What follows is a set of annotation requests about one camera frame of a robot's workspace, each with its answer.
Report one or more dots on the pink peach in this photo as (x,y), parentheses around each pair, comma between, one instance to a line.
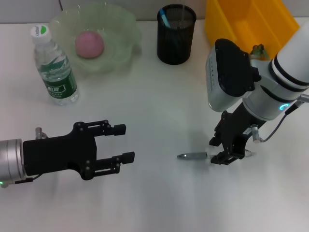
(89,44)

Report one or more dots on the black mesh pen cup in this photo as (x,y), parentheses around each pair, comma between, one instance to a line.
(176,41)

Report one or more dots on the green plastic wrapper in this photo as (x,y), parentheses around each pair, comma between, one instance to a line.
(259,50)

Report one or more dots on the yellow plastic bin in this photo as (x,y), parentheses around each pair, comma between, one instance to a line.
(241,21)

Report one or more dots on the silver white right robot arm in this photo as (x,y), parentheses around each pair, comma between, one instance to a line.
(282,79)

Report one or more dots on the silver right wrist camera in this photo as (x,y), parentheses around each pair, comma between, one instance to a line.
(229,75)

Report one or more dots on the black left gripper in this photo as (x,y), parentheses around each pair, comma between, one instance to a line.
(60,152)

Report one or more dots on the translucent green fruit plate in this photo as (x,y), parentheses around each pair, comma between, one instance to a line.
(116,36)

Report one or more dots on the silver white ballpoint pen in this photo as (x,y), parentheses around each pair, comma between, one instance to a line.
(193,155)

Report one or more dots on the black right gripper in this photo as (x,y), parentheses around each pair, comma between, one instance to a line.
(235,130)

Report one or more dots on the blue capped scissors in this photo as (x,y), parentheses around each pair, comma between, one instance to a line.
(165,18)

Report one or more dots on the clear green-label water bottle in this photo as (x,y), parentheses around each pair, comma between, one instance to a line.
(55,72)

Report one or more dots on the clear plastic ruler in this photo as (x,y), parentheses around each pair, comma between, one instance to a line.
(184,12)

